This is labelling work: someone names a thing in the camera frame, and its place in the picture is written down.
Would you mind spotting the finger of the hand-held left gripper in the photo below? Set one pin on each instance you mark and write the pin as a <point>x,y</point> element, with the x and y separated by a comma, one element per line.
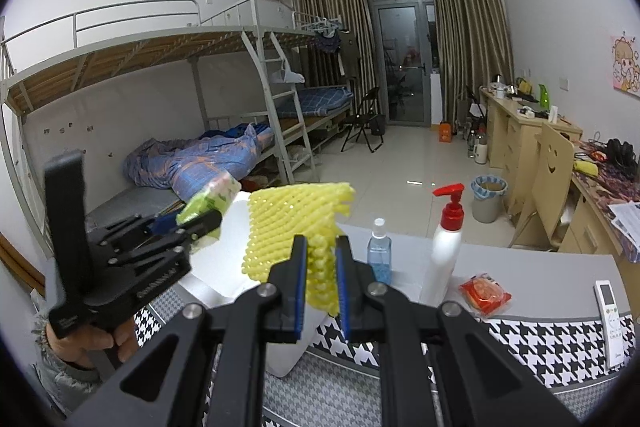
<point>164,225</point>
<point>200,227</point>

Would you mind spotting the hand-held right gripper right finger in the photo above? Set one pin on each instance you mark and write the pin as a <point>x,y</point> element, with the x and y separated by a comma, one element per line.
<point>342,287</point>

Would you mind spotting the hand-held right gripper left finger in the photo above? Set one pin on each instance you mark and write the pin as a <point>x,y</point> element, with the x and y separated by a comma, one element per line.
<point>300,287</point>

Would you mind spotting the green tissue packet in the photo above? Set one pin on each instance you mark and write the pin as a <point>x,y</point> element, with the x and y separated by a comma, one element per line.
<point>215,194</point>

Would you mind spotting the white foam box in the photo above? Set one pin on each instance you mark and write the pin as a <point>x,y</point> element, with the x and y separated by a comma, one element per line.
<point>220,267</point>

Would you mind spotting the yellow foam fruit net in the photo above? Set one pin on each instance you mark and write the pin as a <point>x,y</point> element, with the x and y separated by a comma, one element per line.
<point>285,227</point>

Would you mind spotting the person's left hand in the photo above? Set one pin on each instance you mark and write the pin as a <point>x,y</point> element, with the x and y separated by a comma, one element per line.
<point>75,349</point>

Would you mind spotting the grey bed mattress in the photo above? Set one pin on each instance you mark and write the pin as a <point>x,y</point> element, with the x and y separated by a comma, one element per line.
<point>130,202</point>

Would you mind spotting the blue spray bottle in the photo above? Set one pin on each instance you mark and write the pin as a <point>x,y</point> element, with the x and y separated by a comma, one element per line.
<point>379,257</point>

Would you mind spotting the blue plaid blanket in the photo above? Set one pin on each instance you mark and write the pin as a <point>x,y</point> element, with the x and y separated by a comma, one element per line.
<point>200,157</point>

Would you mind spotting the white red pump lotion bottle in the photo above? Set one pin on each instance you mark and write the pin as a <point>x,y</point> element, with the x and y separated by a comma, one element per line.
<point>442,252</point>

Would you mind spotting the red snack packet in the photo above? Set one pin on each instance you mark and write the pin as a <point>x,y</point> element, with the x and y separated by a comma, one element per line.
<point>485,294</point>

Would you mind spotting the white bunk bed ladder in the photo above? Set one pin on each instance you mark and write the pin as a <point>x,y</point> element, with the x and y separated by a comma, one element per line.
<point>295,107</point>

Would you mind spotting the grey trash bin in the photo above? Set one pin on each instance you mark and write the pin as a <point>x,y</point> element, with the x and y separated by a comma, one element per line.
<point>487,207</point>

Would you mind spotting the blue plaid mattress pad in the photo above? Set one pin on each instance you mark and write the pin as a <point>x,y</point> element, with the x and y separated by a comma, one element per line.
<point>320,99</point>

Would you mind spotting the white hanging bag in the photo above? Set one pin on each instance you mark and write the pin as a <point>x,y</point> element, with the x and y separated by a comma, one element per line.
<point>289,76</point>

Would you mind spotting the black folding chair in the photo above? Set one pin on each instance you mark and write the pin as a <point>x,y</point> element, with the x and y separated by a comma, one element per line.
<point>367,107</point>

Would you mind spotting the white metal bunk bed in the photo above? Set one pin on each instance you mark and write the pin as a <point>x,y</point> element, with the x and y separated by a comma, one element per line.
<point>295,39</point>
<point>150,42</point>

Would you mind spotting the orange bottle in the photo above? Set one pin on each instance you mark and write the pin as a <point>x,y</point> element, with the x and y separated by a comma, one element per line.
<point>445,132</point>

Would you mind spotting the white kettle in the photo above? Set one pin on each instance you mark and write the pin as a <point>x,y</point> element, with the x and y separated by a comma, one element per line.
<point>480,153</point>

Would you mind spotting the houndstooth tablecloth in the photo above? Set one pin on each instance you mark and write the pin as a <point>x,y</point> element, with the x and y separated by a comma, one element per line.
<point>540,342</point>

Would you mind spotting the dark hanging clothes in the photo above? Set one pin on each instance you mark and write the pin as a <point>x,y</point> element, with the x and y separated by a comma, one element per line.
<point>327,42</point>

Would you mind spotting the wooden desk with drawers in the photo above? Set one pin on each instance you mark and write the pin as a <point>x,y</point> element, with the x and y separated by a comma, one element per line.
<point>520,142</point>

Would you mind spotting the glass balcony door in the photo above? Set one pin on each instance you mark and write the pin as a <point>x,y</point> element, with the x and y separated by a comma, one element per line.
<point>400,57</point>

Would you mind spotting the wooden smiley chair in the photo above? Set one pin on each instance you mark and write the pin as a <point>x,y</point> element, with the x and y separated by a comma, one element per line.
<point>550,167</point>

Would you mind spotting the metal pot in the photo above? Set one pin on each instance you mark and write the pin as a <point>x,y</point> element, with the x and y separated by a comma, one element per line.
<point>499,93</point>

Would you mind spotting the brown curtain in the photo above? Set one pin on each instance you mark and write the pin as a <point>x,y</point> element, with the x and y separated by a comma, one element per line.
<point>470,32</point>
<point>350,7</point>

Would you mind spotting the yellow cloth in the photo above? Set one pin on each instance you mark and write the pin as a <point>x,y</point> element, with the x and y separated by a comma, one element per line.
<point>586,168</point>

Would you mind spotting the white remote control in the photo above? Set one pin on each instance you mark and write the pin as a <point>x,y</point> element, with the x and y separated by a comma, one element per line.
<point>612,322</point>

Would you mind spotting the green bottle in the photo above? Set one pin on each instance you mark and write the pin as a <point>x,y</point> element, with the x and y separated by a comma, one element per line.
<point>544,94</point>

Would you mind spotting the patterned desk cover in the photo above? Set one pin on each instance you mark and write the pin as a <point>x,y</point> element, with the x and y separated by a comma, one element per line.
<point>610,187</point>

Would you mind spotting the printed paper sheets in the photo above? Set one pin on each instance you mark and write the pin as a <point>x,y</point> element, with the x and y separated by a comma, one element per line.
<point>627,227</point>

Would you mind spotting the black headphones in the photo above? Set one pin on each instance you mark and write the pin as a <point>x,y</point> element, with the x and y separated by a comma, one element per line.
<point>620,152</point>

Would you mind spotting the cartoon wall poster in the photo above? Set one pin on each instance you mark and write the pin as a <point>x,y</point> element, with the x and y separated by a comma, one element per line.
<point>625,67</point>

